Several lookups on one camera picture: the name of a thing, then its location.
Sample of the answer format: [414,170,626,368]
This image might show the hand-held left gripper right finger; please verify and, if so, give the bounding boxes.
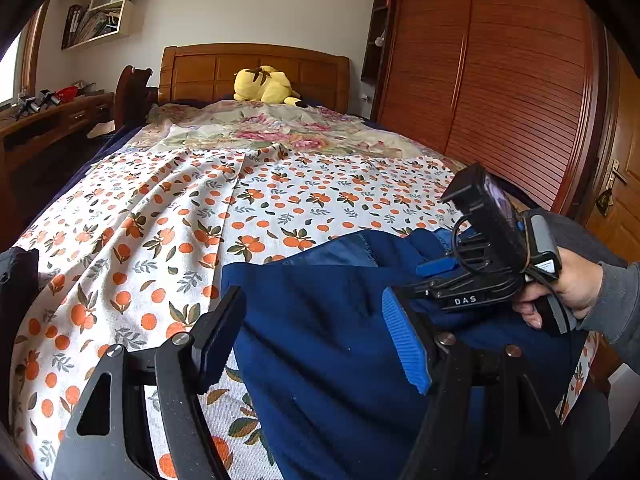
[381,291,568,480]

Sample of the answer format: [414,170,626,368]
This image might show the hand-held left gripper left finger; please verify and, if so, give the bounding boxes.
[50,285,247,480]

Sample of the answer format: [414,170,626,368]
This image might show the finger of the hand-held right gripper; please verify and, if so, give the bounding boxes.
[386,282,453,305]
[415,255,481,279]

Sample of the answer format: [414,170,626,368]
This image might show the blue suit jacket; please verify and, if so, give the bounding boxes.
[220,227,588,480]

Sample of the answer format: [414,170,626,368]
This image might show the person's right forearm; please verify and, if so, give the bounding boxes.
[580,260,640,358]

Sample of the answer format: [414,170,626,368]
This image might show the person's right hand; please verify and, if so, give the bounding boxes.
[512,247,606,331]

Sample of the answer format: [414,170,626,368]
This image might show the person's grey clothing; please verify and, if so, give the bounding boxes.
[520,207,631,268]

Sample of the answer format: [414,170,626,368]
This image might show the orange print bed sheet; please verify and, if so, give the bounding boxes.
[10,142,601,480]

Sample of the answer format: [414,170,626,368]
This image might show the wooden wardrobe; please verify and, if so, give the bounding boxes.
[360,0,608,221]

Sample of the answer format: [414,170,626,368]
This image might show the wooden door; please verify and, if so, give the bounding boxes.
[585,45,640,266]

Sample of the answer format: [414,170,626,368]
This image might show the black garment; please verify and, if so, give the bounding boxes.
[0,247,41,413]

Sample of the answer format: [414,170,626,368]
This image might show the pink floral blanket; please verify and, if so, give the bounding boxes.
[122,99,451,161]

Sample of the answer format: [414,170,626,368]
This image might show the yellow plush toy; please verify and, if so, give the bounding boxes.
[233,65,301,107]

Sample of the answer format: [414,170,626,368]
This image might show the wooden chair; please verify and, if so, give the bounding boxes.
[114,65,153,131]

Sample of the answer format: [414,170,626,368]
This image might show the wooden desk cabinet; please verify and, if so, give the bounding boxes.
[0,91,117,241]

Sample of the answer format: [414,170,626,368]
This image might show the wooden headboard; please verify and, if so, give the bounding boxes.
[157,43,351,113]

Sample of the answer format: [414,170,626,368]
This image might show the black metal tools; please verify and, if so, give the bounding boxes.
[12,89,57,120]

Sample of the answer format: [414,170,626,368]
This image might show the window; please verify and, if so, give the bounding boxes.
[0,30,31,111]

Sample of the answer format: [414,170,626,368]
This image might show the black cable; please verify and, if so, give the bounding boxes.
[450,215,501,281]

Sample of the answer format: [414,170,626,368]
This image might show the brass door handle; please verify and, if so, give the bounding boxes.
[597,159,628,217]

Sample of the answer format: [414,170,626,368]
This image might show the wall shelf with books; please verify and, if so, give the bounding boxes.
[60,0,146,51]

